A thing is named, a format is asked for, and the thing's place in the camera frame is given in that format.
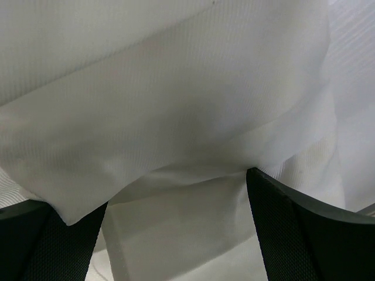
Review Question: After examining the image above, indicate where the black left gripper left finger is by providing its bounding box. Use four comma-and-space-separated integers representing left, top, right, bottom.
1, 200, 107, 281

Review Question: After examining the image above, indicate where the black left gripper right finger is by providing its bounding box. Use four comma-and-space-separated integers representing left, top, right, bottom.
246, 168, 374, 280

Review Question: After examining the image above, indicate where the white pleated skirt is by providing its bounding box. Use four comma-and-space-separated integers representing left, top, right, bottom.
1, 1, 374, 280

